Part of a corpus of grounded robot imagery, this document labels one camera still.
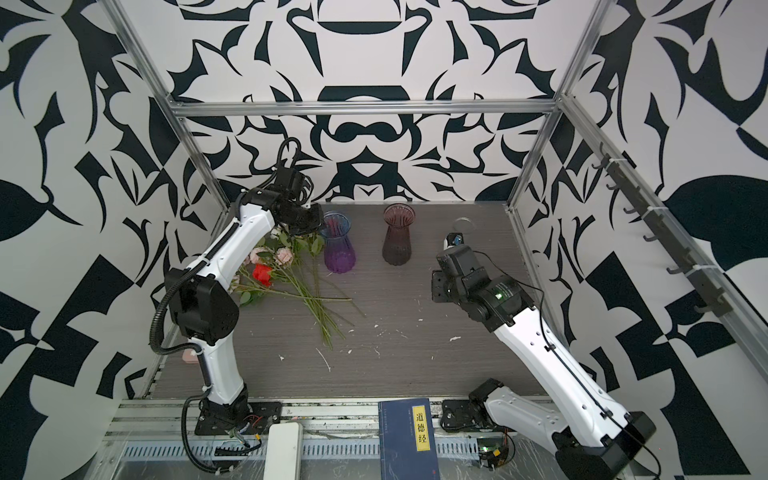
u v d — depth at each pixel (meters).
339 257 1.06
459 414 0.74
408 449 0.70
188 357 0.82
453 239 0.63
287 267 0.99
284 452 0.67
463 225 0.91
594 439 0.37
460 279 0.50
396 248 0.97
